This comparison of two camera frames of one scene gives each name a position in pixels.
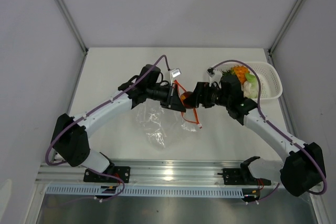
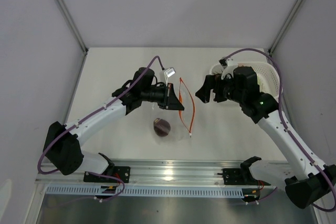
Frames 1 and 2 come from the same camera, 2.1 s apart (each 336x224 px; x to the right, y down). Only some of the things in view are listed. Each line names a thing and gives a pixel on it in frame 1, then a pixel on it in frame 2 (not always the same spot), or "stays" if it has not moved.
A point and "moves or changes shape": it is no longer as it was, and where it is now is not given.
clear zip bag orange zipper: (161, 125) moves or changes shape
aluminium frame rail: (156, 171) stays
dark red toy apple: (187, 98) -> (161, 127)
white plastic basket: (271, 84) stays
